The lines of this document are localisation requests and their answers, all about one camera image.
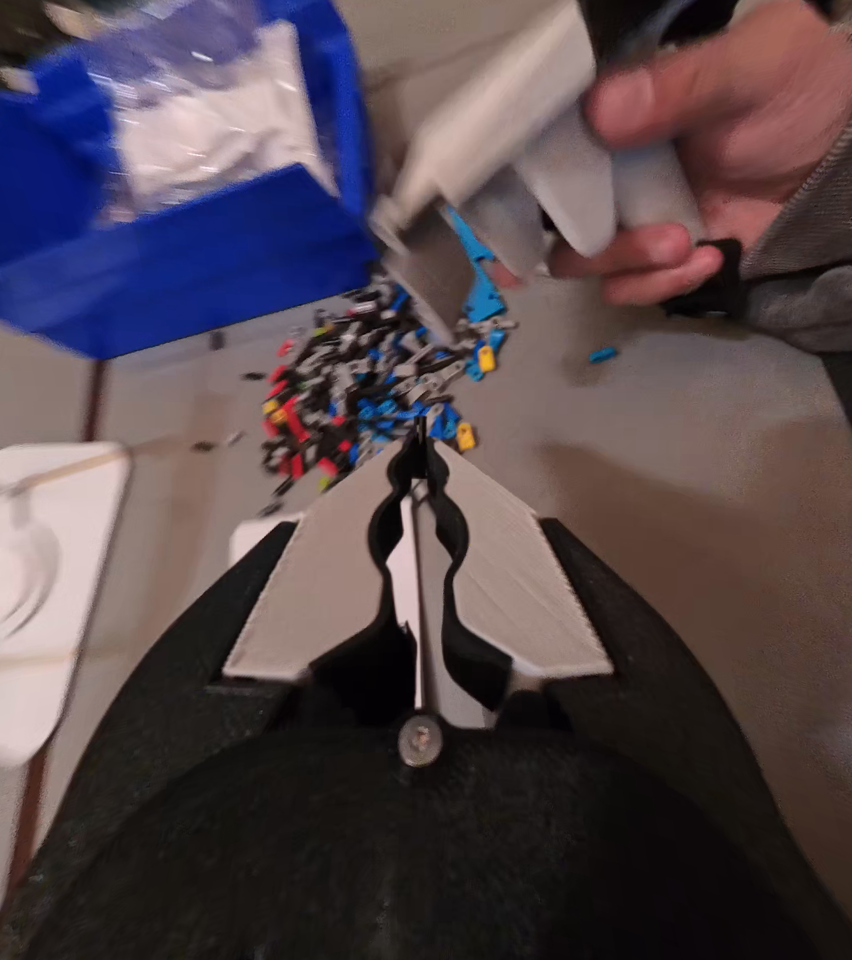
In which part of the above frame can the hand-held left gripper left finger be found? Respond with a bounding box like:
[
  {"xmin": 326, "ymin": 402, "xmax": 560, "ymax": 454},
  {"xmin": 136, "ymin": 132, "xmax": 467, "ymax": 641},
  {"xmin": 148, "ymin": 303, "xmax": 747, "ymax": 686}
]
[{"xmin": 222, "ymin": 438, "xmax": 416, "ymax": 710}]

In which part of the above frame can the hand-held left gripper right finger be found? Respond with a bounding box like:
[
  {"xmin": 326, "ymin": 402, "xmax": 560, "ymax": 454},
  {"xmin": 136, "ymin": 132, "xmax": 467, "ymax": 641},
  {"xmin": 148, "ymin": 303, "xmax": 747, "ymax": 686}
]
[{"xmin": 429, "ymin": 438, "xmax": 615, "ymax": 712}]

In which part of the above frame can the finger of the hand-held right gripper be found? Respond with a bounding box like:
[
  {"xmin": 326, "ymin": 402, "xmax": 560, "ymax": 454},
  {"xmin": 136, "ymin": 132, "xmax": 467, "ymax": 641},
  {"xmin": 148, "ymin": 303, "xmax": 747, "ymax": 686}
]
[{"xmin": 369, "ymin": 0, "xmax": 598, "ymax": 252}]

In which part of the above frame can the grey curved panel piece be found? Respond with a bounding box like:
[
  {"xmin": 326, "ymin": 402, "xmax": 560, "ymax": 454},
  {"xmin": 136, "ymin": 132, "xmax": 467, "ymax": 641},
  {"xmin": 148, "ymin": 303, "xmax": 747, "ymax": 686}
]
[{"xmin": 379, "ymin": 210, "xmax": 476, "ymax": 342}]

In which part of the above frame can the person's right forearm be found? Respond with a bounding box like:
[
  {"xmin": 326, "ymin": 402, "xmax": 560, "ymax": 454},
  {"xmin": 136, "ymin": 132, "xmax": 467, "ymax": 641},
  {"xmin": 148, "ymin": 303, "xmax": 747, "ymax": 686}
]
[{"xmin": 739, "ymin": 0, "xmax": 852, "ymax": 355}]

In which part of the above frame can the grey desk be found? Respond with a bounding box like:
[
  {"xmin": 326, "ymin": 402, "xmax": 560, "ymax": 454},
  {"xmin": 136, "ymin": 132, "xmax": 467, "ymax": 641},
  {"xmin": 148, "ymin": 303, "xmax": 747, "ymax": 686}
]
[{"xmin": 0, "ymin": 0, "xmax": 852, "ymax": 960}]

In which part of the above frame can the person's right hand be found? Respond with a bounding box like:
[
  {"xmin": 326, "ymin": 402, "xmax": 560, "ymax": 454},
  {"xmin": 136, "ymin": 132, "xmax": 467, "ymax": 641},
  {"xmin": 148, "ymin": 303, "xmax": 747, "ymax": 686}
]
[{"xmin": 546, "ymin": 0, "xmax": 852, "ymax": 309}]

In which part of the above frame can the pile of small colourful pieces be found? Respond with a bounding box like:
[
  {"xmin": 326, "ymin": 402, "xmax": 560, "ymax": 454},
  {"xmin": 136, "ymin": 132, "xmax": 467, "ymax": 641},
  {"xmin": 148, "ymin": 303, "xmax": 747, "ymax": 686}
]
[{"xmin": 240, "ymin": 276, "xmax": 521, "ymax": 500}]

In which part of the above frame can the clear plastic bag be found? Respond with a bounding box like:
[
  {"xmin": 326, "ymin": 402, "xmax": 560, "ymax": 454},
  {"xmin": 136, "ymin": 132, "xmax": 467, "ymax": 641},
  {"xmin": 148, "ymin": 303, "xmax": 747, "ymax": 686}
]
[{"xmin": 92, "ymin": 0, "xmax": 341, "ymax": 226}]

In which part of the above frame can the blue plastic bin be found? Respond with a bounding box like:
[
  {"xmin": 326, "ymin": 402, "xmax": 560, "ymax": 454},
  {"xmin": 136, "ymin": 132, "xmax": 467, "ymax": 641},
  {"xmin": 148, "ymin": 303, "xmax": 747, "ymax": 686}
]
[{"xmin": 0, "ymin": 0, "xmax": 381, "ymax": 363}]

